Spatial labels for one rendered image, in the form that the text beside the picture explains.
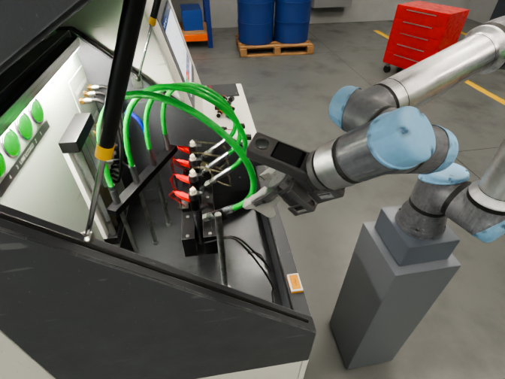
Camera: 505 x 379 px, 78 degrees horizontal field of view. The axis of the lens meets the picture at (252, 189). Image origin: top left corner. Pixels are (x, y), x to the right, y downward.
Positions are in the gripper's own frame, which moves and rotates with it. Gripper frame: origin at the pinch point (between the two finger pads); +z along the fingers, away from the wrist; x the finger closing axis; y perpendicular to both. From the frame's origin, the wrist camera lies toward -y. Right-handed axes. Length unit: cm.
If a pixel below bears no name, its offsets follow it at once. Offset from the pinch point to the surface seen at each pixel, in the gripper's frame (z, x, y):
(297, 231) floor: 115, 72, 86
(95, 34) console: 31, 23, -53
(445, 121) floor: 93, 292, 182
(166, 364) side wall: 23.6, -35.3, 12.6
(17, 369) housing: 30, -49, -12
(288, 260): 16.5, 0.8, 25.8
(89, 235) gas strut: -1.6, -26.0, -18.5
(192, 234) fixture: 32.3, -4.8, 2.7
